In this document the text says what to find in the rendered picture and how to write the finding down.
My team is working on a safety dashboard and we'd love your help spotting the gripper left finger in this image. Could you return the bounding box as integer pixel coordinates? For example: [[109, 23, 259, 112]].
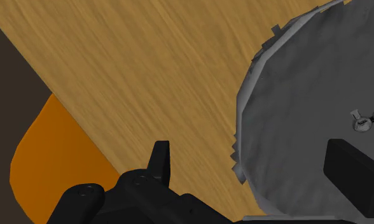
[[46, 140, 188, 224]]

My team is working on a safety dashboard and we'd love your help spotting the large grey round plate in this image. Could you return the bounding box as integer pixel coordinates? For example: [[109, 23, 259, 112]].
[[230, 0, 374, 221]]

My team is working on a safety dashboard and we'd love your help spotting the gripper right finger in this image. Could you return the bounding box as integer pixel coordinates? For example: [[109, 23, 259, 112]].
[[322, 138, 374, 220]]

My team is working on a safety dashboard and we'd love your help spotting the small silver metal object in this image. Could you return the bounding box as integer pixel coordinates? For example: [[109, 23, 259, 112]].
[[350, 108, 374, 133]]

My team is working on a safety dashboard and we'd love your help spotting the orange chair seat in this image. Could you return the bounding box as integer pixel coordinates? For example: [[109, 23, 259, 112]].
[[9, 93, 121, 224]]

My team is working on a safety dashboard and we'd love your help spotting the wooden table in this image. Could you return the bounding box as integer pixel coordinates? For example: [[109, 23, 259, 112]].
[[0, 0, 353, 223]]

